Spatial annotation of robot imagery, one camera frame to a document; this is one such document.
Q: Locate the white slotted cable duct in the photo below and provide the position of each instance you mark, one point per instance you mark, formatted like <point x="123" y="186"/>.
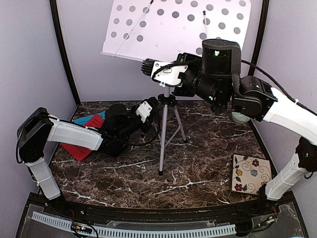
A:
<point x="116" y="229"/>

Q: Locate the black frame post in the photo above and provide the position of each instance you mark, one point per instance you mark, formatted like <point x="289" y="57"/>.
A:
<point x="62" y="51"/>
<point x="260" y="32"/>

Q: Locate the black metronome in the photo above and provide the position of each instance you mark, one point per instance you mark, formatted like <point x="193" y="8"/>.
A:
<point x="112" y="148"/>

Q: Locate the white music stand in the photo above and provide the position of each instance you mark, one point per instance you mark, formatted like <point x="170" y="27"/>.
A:
<point x="162" y="29"/>

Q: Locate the blue sheet music paper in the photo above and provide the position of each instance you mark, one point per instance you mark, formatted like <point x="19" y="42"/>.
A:
<point x="83" y="120"/>

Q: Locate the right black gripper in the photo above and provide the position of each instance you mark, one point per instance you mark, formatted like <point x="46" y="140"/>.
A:
<point x="180" y="57"/>

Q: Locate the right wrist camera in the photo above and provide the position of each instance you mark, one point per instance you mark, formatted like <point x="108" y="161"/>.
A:
<point x="166" y="74"/>

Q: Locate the pale green bowl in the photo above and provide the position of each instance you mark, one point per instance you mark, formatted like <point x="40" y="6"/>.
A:
<point x="239" y="118"/>

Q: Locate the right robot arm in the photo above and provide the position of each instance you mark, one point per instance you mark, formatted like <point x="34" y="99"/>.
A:
<point x="215" y="77"/>

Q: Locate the left black frame post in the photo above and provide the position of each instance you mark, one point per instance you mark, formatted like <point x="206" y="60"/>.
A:
<point x="62" y="51"/>

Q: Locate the floral ceramic tile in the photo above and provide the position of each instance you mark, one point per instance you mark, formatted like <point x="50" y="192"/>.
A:
<point x="249" y="174"/>

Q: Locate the red sheet music paper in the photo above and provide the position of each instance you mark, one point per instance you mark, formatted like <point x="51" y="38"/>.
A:
<point x="80" y="153"/>

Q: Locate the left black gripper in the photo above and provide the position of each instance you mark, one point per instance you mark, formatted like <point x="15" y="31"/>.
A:
<point x="149" y="119"/>

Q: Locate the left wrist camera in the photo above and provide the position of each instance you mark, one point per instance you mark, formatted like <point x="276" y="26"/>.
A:
<point x="144" y="111"/>

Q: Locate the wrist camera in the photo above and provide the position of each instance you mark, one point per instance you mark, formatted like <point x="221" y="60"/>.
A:
<point x="166" y="74"/>
<point x="144" y="111"/>

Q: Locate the right black frame post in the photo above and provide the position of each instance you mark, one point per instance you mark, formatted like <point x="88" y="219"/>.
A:
<point x="260" y="32"/>

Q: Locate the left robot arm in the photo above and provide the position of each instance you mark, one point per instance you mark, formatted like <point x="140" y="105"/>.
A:
<point x="112" y="138"/>

